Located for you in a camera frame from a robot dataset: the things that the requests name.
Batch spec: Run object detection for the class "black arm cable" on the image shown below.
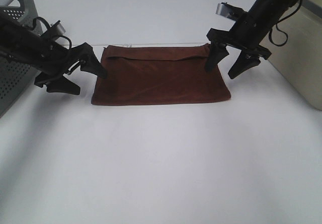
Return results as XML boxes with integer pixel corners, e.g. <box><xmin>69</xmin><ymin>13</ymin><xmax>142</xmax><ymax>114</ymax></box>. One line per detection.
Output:
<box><xmin>31</xmin><ymin>17</ymin><xmax>73</xmax><ymax>50</ymax></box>
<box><xmin>268</xmin><ymin>0</ymin><xmax>302</xmax><ymax>47</ymax></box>

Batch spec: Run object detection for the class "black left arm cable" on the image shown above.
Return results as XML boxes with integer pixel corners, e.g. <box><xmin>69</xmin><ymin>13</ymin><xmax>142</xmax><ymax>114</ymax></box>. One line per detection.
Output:
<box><xmin>31</xmin><ymin>17</ymin><xmax>73</xmax><ymax>50</ymax></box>

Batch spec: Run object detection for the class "brown towel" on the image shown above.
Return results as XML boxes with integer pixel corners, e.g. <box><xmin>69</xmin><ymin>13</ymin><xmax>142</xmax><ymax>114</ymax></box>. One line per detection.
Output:
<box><xmin>91</xmin><ymin>44</ymin><xmax>231</xmax><ymax>106</ymax></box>

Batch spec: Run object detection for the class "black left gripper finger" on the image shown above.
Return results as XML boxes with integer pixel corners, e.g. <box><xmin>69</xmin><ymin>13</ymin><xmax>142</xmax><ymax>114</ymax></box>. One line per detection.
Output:
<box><xmin>46</xmin><ymin>77</ymin><xmax>81</xmax><ymax>95</ymax></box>
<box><xmin>79</xmin><ymin>55</ymin><xmax>108</xmax><ymax>79</ymax></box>

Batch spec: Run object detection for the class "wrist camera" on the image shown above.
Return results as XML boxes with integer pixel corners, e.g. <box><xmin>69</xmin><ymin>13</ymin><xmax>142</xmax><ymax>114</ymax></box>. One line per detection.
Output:
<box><xmin>41</xmin><ymin>21</ymin><xmax>65</xmax><ymax>41</ymax></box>
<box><xmin>216</xmin><ymin>3</ymin><xmax>247</xmax><ymax>21</ymax></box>

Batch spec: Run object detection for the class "beige storage box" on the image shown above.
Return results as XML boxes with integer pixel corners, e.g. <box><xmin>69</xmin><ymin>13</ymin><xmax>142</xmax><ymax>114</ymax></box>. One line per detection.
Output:
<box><xmin>262</xmin><ymin>0</ymin><xmax>321</xmax><ymax>110</ymax></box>

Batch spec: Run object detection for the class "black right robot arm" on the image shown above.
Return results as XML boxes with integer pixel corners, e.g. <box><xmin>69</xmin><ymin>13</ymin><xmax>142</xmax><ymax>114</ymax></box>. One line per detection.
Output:
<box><xmin>205</xmin><ymin>0</ymin><xmax>302</xmax><ymax>79</ymax></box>

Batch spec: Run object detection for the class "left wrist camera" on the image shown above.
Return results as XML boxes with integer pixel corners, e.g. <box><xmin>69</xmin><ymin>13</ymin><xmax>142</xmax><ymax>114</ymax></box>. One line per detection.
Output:
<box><xmin>41</xmin><ymin>21</ymin><xmax>65</xmax><ymax>41</ymax></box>

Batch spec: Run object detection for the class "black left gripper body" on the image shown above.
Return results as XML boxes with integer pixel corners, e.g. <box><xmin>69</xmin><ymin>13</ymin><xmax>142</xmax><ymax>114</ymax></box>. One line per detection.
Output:
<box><xmin>34</xmin><ymin>42</ymin><xmax>95</xmax><ymax>88</ymax></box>

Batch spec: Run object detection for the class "grey perforated plastic basket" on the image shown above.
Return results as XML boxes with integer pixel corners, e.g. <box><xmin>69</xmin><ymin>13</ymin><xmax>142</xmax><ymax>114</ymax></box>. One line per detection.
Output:
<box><xmin>0</xmin><ymin>0</ymin><xmax>43</xmax><ymax>118</ymax></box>

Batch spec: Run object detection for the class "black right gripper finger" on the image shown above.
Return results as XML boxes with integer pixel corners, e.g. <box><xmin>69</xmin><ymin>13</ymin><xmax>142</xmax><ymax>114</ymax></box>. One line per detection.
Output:
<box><xmin>228</xmin><ymin>51</ymin><xmax>261</xmax><ymax>79</ymax></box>
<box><xmin>205</xmin><ymin>42</ymin><xmax>229</xmax><ymax>72</ymax></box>

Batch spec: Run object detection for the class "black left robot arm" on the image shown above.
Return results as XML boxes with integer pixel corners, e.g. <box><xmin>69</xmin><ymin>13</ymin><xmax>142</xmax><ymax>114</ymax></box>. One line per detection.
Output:
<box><xmin>1</xmin><ymin>14</ymin><xmax>108</xmax><ymax>95</ymax></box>

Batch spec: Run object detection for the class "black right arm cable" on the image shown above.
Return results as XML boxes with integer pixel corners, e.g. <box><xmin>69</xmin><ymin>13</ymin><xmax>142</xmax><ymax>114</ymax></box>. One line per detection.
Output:
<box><xmin>268</xmin><ymin>0</ymin><xmax>302</xmax><ymax>47</ymax></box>

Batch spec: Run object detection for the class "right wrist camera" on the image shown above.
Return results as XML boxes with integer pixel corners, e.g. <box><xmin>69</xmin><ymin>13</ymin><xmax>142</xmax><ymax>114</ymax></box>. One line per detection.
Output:
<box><xmin>216</xmin><ymin>3</ymin><xmax>247</xmax><ymax>21</ymax></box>

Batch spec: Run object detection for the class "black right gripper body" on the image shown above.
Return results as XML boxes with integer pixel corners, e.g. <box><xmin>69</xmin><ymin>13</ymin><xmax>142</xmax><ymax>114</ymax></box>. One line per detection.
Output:
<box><xmin>207</xmin><ymin>13</ymin><xmax>272</xmax><ymax>59</ymax></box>

